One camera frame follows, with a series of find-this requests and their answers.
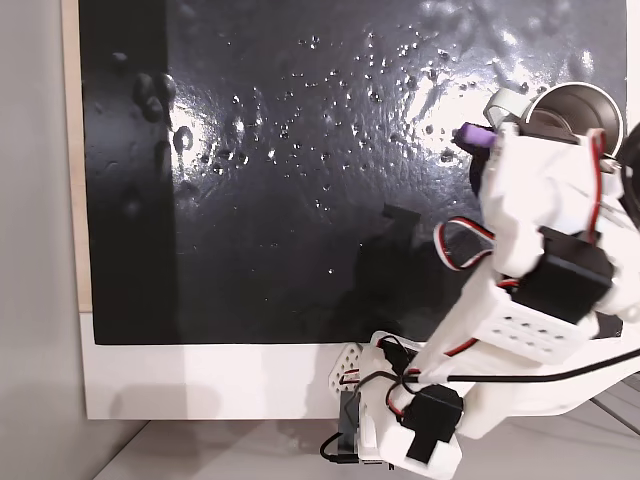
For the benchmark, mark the purple pen grip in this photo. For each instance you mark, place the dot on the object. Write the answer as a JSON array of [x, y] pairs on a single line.
[[475, 134]]

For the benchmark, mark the pale green steel-rimmed mug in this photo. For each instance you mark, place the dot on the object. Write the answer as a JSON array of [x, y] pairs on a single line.
[[575, 112]]

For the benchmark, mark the black mat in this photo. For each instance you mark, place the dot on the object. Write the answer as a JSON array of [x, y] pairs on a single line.
[[250, 225]]

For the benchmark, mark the black table clamp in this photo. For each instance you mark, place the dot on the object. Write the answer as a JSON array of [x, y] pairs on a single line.
[[347, 425]]

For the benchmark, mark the black camera box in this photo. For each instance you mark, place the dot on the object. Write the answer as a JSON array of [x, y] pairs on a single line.
[[631, 175]]

